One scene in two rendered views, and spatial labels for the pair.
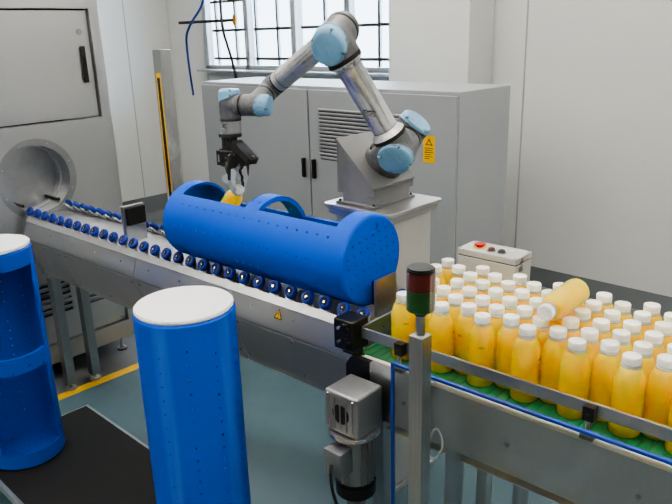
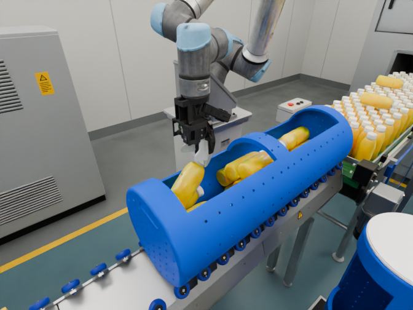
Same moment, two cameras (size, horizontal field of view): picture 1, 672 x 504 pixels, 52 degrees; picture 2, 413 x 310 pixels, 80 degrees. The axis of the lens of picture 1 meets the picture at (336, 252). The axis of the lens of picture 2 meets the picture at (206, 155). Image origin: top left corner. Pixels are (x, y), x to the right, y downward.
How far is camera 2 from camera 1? 2.53 m
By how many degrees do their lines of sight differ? 74
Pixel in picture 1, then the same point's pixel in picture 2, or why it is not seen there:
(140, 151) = not seen: outside the picture
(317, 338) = (322, 200)
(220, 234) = (274, 202)
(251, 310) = (281, 234)
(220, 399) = not seen: hidden behind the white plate
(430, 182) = (55, 108)
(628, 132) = (80, 50)
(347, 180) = (217, 104)
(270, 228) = (312, 156)
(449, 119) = (57, 55)
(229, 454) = (380, 296)
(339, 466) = not seen: hidden behind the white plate
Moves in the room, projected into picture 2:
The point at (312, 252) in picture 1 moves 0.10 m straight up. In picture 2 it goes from (340, 148) to (349, 125)
